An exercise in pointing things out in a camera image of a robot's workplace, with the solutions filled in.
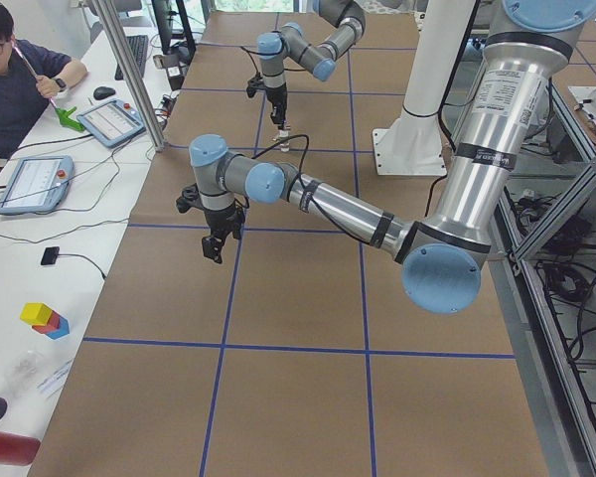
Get green plastic tool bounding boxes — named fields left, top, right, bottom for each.
left=54, top=106, right=86, bottom=132

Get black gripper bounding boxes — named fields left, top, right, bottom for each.
left=202, top=201, right=245, bottom=263
left=265, top=83, right=288, bottom=125

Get stacked coloured toy blocks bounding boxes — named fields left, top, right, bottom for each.
left=20, top=302, right=70, bottom=340

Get aluminium frame post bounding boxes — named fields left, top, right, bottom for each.
left=92, top=0, right=166, bottom=153

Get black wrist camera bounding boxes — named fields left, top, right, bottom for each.
left=175, top=184, right=204, bottom=214
left=245, top=73, right=265, bottom=98

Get seated person in navy shirt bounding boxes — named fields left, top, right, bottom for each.
left=0, top=3, right=87, bottom=159

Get aluminium frame rack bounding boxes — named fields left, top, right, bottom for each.
left=446, top=29, right=596, bottom=477

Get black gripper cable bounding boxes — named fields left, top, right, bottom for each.
left=250, top=132, right=313, bottom=188
left=238, top=43, right=261, bottom=80

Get small black puck device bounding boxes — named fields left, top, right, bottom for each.
left=40, top=246, right=60, bottom=266

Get black computer mouse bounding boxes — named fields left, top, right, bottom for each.
left=92, top=86, right=116, bottom=100

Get black keyboard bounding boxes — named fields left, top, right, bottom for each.
left=125, top=35, right=150, bottom=78

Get brown paper table mat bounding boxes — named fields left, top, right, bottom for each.
left=31, top=12, right=548, bottom=476

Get red cylinder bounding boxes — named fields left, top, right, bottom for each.
left=0, top=431, right=41, bottom=466

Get near teach pendant tablet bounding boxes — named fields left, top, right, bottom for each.
left=0, top=155, right=75, bottom=216

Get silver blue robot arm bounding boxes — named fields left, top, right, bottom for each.
left=175, top=1, right=596, bottom=314
left=246, top=1, right=366, bottom=130

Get teach pendant tablet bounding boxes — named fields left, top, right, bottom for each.
left=76, top=98, right=145, bottom=149
left=0, top=155, right=75, bottom=216

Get white PPR valve with handle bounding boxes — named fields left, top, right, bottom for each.
left=275, top=130, right=291, bottom=152

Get far teach pendant tablet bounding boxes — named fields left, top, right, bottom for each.
left=76, top=98, right=145, bottom=149

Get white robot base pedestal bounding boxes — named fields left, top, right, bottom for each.
left=372, top=0, right=478, bottom=177

